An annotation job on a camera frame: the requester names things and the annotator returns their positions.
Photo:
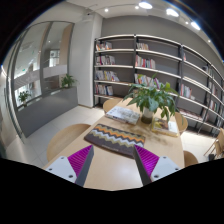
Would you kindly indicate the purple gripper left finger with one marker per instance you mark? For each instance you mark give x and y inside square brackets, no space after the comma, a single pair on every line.
[75,167]

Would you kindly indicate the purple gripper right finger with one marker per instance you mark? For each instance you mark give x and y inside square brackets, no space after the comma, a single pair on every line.
[152,167]

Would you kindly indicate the zigzag patterned towel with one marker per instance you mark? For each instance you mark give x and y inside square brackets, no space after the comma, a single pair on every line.
[115,140]

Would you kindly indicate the wooden chair near left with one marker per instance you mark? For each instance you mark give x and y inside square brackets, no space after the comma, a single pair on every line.
[63,138]

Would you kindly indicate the wooden chair near right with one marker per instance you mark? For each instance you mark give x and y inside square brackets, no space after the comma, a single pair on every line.
[189,159]

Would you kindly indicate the yellow-green book on table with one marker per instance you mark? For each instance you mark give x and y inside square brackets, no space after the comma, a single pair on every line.
[164,127]

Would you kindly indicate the wooden chair far right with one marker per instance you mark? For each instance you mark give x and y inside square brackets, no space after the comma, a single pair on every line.
[181,121]

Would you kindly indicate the white book on table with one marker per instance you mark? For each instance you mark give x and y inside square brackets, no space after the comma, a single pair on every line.
[123,114]

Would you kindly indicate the grey planter ledge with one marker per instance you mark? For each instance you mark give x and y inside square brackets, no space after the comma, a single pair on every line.
[34,116]

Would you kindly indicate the green potted table plant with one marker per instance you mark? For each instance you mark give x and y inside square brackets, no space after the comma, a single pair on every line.
[150,97]

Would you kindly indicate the wooden chair at right edge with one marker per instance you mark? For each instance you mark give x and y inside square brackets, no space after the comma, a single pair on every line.
[218,145]

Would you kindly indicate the wooden chair far left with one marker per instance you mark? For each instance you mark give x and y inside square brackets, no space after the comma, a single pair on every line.
[110,103]

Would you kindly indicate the potted plant on ledge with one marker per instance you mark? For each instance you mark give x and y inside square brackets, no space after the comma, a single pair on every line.
[68,81]

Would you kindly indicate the small plant by window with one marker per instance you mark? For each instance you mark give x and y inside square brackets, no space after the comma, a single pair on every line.
[23,96]

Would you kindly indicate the large wall bookshelf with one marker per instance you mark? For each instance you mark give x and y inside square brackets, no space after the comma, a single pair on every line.
[198,81]

